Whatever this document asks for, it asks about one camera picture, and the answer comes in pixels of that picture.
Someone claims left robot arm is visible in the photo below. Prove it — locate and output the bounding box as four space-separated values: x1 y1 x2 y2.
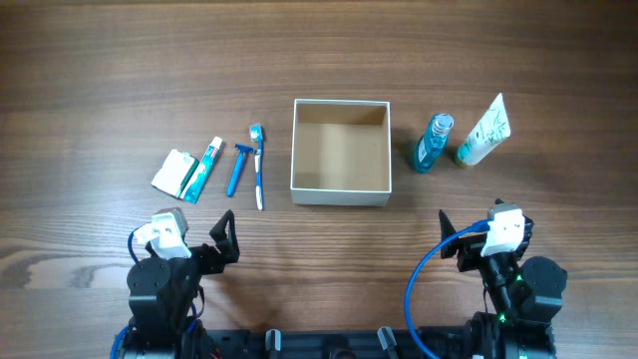
110 207 240 359

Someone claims blue disposable razor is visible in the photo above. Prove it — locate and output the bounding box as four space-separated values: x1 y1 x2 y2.
225 144 255 197

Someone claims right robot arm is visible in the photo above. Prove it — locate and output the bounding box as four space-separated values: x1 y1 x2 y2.
420 217 567 359

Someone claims blue cable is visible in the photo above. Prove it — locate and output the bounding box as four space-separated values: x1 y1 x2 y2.
403 219 492 359
110 226 200 359

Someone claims blue mouthwash bottle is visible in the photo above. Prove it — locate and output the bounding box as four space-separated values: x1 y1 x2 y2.
413 114 455 174

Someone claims teal toothpaste tube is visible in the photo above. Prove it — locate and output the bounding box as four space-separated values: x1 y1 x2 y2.
180 137 223 203

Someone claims left blue cable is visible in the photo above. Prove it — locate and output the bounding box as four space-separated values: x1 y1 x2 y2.
110 226 200 359

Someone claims white cardboard box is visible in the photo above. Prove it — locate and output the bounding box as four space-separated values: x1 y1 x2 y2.
290 99 393 206

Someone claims green white soap box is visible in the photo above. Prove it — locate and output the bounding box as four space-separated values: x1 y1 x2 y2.
152 149 198 197

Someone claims blue white toothbrush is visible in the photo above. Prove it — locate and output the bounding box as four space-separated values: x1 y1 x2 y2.
249 124 263 210

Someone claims white floral lotion tube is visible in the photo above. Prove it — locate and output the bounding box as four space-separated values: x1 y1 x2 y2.
456 93 511 167

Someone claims right blue cable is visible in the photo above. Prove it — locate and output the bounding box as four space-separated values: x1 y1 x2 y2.
403 219 492 359

